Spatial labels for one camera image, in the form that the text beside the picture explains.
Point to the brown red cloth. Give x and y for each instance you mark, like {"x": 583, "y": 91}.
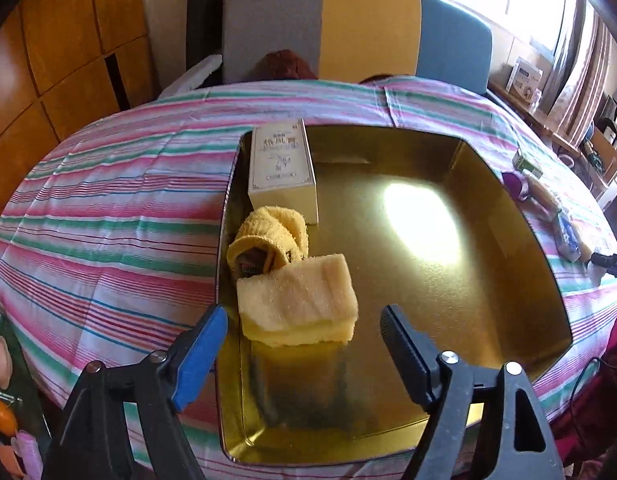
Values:
{"x": 286, "y": 65}

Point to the wooden side table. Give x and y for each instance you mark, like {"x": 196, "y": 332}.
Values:
{"x": 548, "y": 120}

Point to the wooden cabinet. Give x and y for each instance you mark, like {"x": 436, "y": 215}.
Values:
{"x": 63, "y": 50}

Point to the white blue box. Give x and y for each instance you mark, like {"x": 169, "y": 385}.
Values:
{"x": 523, "y": 80}

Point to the gold metal tin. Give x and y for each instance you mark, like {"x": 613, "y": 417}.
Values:
{"x": 438, "y": 285}

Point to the open cardboard box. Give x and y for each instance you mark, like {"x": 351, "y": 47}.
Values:
{"x": 606, "y": 152}

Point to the striped tablecloth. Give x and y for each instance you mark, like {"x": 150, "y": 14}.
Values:
{"x": 113, "y": 210}

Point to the small green box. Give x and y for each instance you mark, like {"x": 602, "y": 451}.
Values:
{"x": 527, "y": 164}

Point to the purple round object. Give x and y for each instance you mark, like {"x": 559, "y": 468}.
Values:
{"x": 514, "y": 185}

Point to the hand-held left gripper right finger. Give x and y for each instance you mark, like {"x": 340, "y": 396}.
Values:
{"x": 403, "y": 355}

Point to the cream cardboard box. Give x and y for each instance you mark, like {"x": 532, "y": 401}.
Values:
{"x": 281, "y": 165}

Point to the blue white packet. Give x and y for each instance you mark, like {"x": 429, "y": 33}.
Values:
{"x": 568, "y": 232}

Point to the grey yellow blue chair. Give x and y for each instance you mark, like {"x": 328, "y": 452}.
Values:
{"x": 368, "y": 25}

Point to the rolled yellow towel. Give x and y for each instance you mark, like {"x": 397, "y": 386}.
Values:
{"x": 268, "y": 230}

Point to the striped curtain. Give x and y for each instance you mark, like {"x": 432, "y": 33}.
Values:
{"x": 583, "y": 60}

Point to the orange toy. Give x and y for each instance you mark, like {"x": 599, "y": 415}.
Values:
{"x": 1, "y": 416}

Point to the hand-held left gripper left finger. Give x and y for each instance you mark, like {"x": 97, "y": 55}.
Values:
{"x": 201, "y": 365}

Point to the white cloth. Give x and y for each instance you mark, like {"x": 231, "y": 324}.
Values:
{"x": 198, "y": 72}

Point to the yellow towel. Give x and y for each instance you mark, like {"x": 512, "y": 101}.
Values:
{"x": 268, "y": 230}
{"x": 298, "y": 300}

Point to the wooden brush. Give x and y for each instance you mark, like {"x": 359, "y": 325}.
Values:
{"x": 541, "y": 197}

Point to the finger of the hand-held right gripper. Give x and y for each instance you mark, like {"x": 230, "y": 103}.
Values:
{"x": 611, "y": 262}

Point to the pink purple toy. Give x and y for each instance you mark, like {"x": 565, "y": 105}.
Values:
{"x": 28, "y": 455}

